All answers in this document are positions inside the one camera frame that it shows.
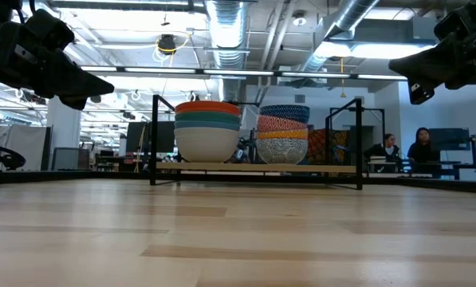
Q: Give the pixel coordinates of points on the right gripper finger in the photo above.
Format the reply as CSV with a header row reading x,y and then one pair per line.
x,y
419,93
429,65

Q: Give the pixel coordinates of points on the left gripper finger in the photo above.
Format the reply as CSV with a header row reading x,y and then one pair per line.
x,y
77,103
74,79

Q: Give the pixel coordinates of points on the plain red-orange bowl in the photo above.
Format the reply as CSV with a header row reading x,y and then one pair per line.
x,y
207,107

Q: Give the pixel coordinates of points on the plain green bowl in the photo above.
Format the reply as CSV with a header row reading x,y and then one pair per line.
x,y
207,118

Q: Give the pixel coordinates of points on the navy diamond bowl yellow inside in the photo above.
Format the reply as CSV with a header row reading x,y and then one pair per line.
x,y
284,112

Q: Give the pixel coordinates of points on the plain white bowl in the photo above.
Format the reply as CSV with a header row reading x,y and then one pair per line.
x,y
206,145

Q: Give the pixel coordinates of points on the red wave bowl blue inside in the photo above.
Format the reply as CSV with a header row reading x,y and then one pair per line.
x,y
279,124

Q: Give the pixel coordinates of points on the grey floral bowl red inside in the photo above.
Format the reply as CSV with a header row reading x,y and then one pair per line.
x,y
282,150

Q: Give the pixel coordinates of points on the dark desk monitor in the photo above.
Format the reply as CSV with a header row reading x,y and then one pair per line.
x,y
449,139

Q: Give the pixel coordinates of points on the person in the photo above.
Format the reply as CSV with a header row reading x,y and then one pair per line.
x,y
381,151
421,151

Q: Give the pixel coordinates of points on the white partition board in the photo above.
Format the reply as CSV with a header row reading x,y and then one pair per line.
x,y
26,143

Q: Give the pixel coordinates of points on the black background monitor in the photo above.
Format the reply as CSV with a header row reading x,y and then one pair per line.
x,y
166,137
136,137

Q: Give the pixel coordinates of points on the yellow hanging pendant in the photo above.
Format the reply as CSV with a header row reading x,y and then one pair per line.
x,y
342,95

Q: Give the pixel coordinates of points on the white box on desk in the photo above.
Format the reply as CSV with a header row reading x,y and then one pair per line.
x,y
378,159

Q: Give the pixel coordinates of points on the ceiling smoke detector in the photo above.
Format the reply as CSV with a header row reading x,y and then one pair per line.
x,y
299,20

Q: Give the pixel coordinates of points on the ceiling light strip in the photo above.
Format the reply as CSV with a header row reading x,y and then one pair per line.
x,y
237,72

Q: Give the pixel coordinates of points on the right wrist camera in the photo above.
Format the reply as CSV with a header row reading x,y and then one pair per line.
x,y
455,22

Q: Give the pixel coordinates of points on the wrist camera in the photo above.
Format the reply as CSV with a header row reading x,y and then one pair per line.
x,y
50,30
455,22

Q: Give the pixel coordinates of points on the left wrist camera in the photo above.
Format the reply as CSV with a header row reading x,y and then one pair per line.
x,y
50,30

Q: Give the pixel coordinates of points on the black aluminium rig frame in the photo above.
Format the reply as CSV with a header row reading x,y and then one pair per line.
x,y
82,176

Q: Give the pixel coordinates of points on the silver ventilation duct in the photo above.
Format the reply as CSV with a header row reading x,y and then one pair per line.
x,y
349,16

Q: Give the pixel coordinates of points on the black ceiling camera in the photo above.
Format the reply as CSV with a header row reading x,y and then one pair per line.
x,y
167,43

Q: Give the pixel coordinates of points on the colourful wall tapestry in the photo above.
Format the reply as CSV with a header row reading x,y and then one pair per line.
x,y
333,145

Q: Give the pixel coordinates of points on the grey wall vent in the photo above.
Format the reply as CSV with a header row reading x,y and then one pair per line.
x,y
300,99

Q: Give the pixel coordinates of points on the silver spiral duct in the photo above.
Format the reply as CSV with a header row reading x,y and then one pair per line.
x,y
226,32

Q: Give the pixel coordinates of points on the wooden shelf black frame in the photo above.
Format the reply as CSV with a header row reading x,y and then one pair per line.
x,y
261,167

